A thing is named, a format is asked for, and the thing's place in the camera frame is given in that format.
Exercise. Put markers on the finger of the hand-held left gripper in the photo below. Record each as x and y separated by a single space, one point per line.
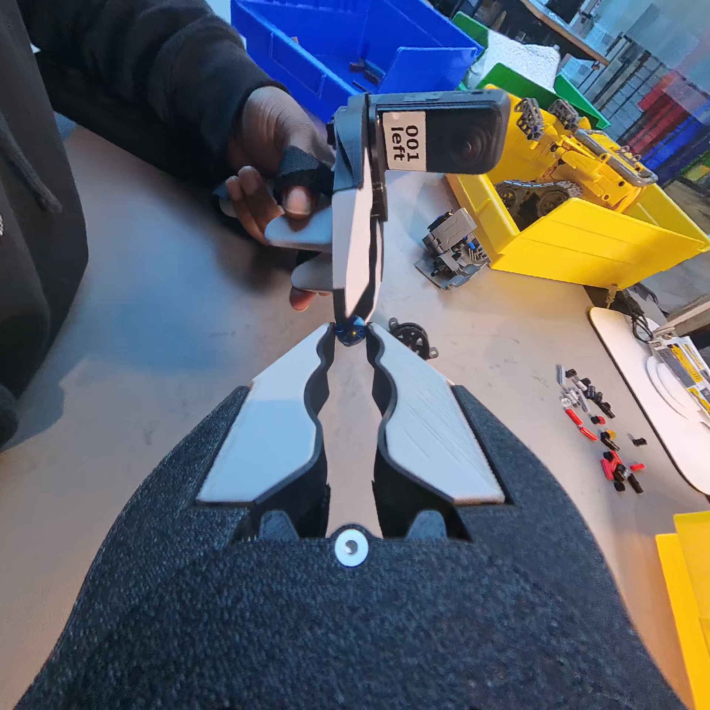
355 249

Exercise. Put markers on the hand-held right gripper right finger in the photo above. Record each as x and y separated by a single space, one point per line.
438 438

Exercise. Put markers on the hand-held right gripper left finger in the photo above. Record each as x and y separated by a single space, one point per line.
260 438

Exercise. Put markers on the clear blue round stud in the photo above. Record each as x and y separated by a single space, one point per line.
350 330

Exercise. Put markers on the black toy wheel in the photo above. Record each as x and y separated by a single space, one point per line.
410 335

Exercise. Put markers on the grey desk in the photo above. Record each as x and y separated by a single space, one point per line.
138 360

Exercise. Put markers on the person's left hand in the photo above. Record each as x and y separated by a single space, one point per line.
266 127

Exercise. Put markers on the green storage bin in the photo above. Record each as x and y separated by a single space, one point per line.
510 77

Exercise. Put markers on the white foam block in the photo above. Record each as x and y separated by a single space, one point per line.
516 55

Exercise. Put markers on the grey black brick model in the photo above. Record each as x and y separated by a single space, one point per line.
452 244

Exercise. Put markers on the yellow toy tracked vehicle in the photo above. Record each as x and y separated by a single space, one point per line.
588 161

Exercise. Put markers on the pile of small brick pieces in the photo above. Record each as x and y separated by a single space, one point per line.
604 432

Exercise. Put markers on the yellow storage bin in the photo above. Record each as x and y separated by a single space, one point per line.
599 244
688 610

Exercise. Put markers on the stack of coloured crates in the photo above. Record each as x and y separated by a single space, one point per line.
665 122

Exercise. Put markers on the yellow printed leaflet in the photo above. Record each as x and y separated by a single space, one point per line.
688 366

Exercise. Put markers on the white rounded base plate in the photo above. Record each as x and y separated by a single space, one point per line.
638 377

